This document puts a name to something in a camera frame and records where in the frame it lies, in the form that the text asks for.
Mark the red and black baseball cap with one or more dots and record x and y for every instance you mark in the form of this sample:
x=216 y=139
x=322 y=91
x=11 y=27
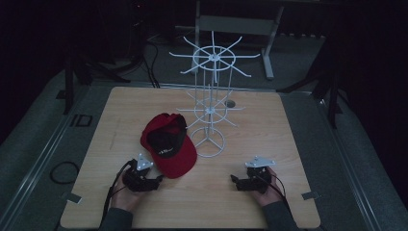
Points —
x=169 y=146

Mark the round grey table grommet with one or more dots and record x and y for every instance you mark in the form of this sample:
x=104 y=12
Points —
x=229 y=103

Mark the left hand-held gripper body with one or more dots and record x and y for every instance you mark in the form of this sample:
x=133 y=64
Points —
x=138 y=178

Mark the grey metal table clip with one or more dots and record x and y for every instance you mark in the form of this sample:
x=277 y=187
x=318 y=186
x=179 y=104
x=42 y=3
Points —
x=310 y=195
x=72 y=197

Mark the grey metal desk frame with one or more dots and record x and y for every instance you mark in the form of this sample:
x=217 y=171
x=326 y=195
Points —
x=234 y=25

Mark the person's right hand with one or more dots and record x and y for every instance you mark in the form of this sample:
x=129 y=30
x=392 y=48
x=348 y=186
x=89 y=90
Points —
x=271 y=192

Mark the black rectangular floor bracket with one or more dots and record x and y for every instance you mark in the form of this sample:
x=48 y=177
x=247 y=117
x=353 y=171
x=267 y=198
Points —
x=81 y=120

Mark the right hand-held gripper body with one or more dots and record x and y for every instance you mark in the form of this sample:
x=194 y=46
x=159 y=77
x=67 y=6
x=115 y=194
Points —
x=256 y=180

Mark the person's left hand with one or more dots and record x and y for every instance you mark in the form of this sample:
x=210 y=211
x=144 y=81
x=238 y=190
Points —
x=123 y=196

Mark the black tripod stand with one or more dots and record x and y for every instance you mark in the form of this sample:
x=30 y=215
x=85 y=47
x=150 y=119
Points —
x=77 y=69
x=330 y=86

